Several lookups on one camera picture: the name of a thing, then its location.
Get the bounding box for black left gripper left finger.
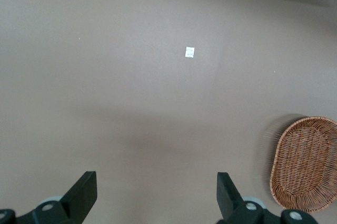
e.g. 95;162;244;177
15;171;98;224

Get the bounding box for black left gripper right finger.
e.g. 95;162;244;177
216;172;284;224

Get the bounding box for oval brown wicker basket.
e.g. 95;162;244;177
270;116;337;213

